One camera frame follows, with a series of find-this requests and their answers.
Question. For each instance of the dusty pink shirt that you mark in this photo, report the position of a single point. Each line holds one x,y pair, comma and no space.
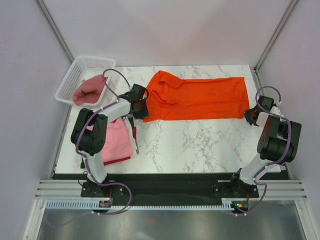
90,90

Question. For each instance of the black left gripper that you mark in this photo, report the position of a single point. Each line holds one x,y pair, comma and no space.
145,113

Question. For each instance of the white plastic basket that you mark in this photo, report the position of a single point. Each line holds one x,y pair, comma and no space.
82,68

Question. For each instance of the aluminium frame post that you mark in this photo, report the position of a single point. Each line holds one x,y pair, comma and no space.
54,28
276,34

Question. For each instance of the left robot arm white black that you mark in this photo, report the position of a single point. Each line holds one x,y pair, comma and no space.
90,130

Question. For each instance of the white slotted cable duct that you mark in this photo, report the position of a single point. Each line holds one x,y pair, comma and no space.
98,205

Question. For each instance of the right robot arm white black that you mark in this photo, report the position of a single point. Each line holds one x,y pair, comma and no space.
278,144

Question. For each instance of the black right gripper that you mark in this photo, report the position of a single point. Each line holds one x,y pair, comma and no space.
247,115

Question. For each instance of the crimson folded t shirt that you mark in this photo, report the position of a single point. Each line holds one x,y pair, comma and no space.
112,162

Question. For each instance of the left aluminium frame post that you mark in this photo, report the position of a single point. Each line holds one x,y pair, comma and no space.
54,28

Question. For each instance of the orange t shirt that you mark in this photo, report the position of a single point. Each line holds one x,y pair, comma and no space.
175,99

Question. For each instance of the right aluminium frame post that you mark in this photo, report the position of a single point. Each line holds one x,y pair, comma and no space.
276,34

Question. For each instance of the white folded t shirt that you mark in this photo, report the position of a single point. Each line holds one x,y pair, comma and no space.
130,124

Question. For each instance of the aluminium front rail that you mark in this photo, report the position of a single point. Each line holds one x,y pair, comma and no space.
70,189

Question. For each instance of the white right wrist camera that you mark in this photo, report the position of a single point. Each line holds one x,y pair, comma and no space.
275,111

